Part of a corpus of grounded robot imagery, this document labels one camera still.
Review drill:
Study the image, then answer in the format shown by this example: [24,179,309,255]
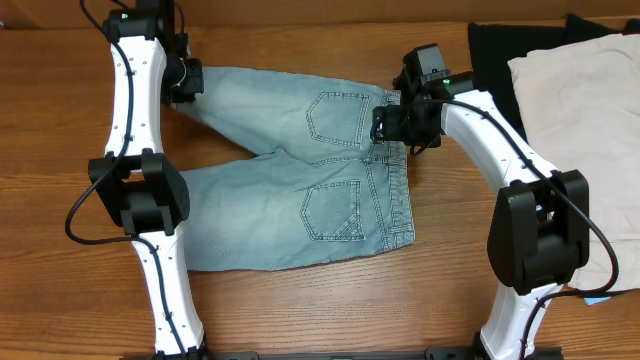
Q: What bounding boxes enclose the beige folded garment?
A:
[508,34,639,290]

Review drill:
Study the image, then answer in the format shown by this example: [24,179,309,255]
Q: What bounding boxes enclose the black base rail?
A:
[119,345,566,360]

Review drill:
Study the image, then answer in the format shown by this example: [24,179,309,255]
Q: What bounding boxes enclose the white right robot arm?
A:
[371,70,590,360]

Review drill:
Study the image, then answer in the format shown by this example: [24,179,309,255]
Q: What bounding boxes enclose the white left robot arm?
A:
[88,1,208,359]

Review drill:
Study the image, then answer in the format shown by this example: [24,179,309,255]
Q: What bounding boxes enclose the black cloth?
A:
[468,14,639,143]

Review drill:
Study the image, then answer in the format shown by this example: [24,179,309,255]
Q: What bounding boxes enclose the light blue denim shorts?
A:
[179,67,415,271]

